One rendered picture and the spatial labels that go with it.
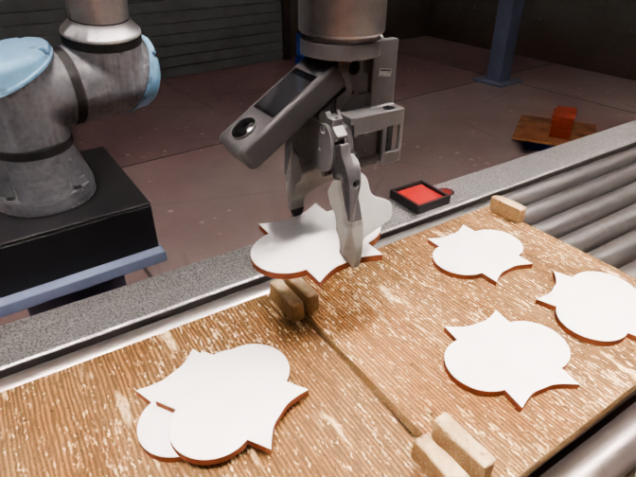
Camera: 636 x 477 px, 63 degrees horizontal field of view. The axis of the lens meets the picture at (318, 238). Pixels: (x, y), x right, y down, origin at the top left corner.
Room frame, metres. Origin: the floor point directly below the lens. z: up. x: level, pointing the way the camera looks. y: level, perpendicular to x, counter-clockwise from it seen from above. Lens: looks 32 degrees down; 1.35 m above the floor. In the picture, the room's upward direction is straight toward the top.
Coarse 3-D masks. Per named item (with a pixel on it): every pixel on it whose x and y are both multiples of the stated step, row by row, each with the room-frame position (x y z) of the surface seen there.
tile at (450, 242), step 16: (432, 240) 0.64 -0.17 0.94; (448, 240) 0.64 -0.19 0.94; (464, 240) 0.64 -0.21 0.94; (480, 240) 0.64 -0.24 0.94; (496, 240) 0.64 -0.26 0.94; (512, 240) 0.64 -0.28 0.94; (448, 256) 0.60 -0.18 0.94; (464, 256) 0.60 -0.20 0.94; (480, 256) 0.60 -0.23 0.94; (496, 256) 0.60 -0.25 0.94; (512, 256) 0.60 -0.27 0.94; (448, 272) 0.56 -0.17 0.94; (464, 272) 0.56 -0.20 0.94; (480, 272) 0.56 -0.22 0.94; (496, 272) 0.56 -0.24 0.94
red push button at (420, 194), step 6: (414, 186) 0.85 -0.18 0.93; (420, 186) 0.85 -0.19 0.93; (402, 192) 0.82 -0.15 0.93; (408, 192) 0.82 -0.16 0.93; (414, 192) 0.82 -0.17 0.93; (420, 192) 0.82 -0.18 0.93; (426, 192) 0.82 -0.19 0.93; (432, 192) 0.82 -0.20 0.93; (414, 198) 0.80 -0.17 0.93; (420, 198) 0.80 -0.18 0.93; (426, 198) 0.80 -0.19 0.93; (432, 198) 0.80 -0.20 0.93
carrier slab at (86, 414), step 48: (192, 336) 0.44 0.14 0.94; (240, 336) 0.44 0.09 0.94; (288, 336) 0.44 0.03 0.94; (48, 384) 0.37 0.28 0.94; (96, 384) 0.37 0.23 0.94; (144, 384) 0.37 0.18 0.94; (336, 384) 0.37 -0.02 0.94; (0, 432) 0.31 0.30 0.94; (48, 432) 0.31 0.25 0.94; (96, 432) 0.31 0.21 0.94; (288, 432) 0.31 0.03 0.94; (336, 432) 0.31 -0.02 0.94; (384, 432) 0.31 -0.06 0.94
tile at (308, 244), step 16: (320, 208) 0.52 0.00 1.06; (272, 224) 0.49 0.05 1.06; (288, 224) 0.49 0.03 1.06; (304, 224) 0.49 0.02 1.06; (320, 224) 0.49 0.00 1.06; (272, 240) 0.46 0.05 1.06; (288, 240) 0.46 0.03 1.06; (304, 240) 0.46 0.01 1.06; (320, 240) 0.45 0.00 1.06; (336, 240) 0.45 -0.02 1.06; (368, 240) 0.45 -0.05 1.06; (256, 256) 0.43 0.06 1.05; (272, 256) 0.43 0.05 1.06; (288, 256) 0.43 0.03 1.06; (304, 256) 0.43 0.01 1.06; (320, 256) 0.43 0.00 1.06; (336, 256) 0.43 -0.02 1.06; (368, 256) 0.43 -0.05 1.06; (272, 272) 0.41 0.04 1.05; (288, 272) 0.40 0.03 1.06; (304, 272) 0.41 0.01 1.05; (320, 272) 0.40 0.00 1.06; (336, 272) 0.41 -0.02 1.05
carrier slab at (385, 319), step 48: (528, 240) 0.65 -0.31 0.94; (336, 288) 0.53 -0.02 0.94; (384, 288) 0.53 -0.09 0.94; (432, 288) 0.53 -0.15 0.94; (480, 288) 0.53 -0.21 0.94; (528, 288) 0.53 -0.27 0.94; (336, 336) 0.44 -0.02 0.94; (384, 336) 0.44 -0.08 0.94; (432, 336) 0.44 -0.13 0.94; (384, 384) 0.37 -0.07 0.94; (432, 384) 0.37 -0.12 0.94; (624, 384) 0.37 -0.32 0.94; (480, 432) 0.31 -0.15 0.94; (528, 432) 0.31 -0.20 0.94; (576, 432) 0.32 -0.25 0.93
